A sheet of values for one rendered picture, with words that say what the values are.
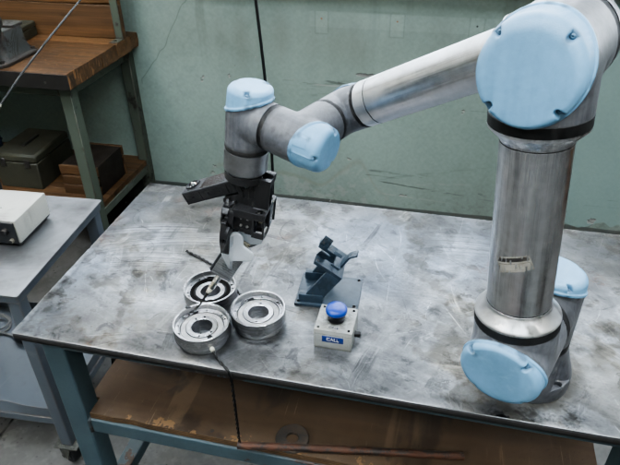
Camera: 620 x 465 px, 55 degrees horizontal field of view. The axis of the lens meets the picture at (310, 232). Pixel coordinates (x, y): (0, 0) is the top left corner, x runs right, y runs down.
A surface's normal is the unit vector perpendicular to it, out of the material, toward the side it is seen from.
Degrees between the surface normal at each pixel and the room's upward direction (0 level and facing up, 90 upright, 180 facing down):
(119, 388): 0
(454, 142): 90
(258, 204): 91
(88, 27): 90
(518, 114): 82
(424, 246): 0
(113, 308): 0
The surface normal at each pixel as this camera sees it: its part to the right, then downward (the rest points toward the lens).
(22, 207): -0.01, -0.83
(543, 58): -0.58, 0.35
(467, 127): -0.23, 0.55
